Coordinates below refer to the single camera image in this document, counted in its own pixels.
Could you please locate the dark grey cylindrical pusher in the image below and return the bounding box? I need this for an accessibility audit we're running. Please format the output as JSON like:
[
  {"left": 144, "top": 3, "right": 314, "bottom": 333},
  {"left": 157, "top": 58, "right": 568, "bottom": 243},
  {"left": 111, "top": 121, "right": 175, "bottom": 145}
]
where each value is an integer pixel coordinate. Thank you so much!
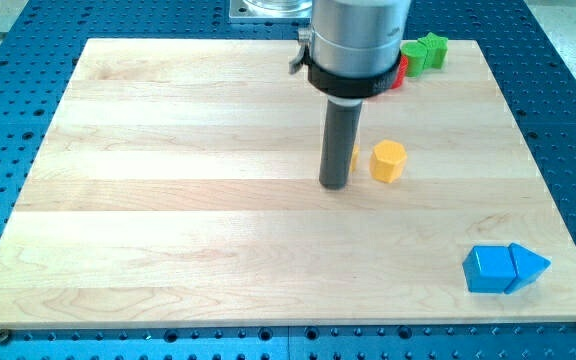
[{"left": 319, "top": 96, "right": 363, "bottom": 190}]

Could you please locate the yellow hexagon block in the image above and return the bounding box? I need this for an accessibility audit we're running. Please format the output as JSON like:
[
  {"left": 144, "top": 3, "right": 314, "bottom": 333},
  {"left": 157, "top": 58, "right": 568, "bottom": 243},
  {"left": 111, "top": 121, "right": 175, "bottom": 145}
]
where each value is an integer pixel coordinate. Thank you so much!
[{"left": 369, "top": 140, "right": 407, "bottom": 183}]

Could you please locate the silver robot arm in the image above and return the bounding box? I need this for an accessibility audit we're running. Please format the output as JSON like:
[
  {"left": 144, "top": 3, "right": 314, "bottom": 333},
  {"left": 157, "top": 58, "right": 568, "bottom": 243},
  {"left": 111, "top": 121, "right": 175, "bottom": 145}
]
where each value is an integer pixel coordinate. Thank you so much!
[{"left": 289, "top": 0, "right": 411, "bottom": 190}]

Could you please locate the yellow heart block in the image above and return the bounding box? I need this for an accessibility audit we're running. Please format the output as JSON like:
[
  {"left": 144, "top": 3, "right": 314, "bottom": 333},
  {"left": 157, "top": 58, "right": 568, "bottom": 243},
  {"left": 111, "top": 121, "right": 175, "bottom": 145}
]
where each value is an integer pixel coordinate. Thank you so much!
[{"left": 349, "top": 144, "right": 360, "bottom": 173}]

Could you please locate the red block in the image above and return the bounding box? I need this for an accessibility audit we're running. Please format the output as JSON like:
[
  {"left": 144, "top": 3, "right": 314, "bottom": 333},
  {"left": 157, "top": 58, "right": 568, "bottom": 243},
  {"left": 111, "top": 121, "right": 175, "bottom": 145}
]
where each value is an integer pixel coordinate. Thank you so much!
[{"left": 391, "top": 55, "right": 408, "bottom": 89}]

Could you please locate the green cylinder block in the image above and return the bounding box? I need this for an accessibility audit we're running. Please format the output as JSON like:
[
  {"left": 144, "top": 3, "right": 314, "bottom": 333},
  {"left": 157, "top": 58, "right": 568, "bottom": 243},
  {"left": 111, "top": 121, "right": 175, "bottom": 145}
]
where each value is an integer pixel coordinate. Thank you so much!
[{"left": 401, "top": 42, "right": 428, "bottom": 77}]

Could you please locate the green star block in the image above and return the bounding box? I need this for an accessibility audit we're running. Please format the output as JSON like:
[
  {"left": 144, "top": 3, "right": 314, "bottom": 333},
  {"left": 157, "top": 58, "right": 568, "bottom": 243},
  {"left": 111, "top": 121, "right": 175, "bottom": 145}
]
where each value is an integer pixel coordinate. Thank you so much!
[{"left": 417, "top": 32, "right": 448, "bottom": 69}]

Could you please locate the wooden board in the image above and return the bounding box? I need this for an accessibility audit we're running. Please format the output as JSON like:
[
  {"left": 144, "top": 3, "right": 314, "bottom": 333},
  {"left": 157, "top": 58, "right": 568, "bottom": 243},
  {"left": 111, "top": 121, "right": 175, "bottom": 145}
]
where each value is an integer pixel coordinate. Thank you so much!
[{"left": 0, "top": 38, "right": 576, "bottom": 329}]

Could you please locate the blue cube block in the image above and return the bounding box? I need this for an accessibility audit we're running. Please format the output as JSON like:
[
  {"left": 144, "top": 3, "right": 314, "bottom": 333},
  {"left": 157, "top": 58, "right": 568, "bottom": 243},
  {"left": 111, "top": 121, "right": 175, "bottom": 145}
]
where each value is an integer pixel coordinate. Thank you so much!
[{"left": 462, "top": 245, "right": 516, "bottom": 293}]

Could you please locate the blue triangle block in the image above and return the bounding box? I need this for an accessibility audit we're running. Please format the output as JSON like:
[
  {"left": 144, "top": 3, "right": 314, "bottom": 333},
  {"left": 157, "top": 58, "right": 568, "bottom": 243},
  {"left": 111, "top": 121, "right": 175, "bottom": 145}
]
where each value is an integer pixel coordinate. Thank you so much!
[{"left": 504, "top": 243, "right": 551, "bottom": 294}]

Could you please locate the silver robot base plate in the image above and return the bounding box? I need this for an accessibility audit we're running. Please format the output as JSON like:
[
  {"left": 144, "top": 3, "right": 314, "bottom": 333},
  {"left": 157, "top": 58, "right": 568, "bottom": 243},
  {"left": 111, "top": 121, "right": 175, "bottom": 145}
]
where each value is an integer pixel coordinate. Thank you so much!
[{"left": 227, "top": 0, "right": 312, "bottom": 23}]

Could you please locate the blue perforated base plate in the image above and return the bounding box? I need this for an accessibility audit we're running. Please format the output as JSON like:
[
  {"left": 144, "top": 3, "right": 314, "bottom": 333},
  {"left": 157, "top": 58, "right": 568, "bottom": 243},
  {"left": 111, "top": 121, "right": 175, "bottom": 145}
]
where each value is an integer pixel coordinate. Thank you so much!
[{"left": 0, "top": 1, "right": 576, "bottom": 359}]

